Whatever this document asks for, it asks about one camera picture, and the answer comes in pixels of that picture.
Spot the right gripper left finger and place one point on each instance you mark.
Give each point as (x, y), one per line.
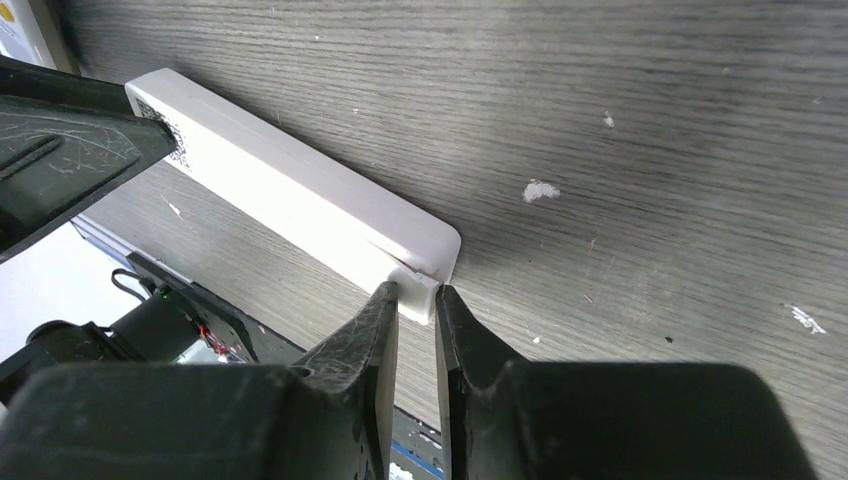
(328, 415)

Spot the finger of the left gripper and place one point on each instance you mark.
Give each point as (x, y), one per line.
(66, 142)

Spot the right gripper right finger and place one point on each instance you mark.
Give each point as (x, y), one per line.
(504, 416)

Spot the long white remote control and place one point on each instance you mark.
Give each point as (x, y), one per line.
(352, 225)

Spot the short white remote control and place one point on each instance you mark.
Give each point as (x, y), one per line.
(23, 37)

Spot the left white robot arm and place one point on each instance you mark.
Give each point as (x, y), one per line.
(159, 329)

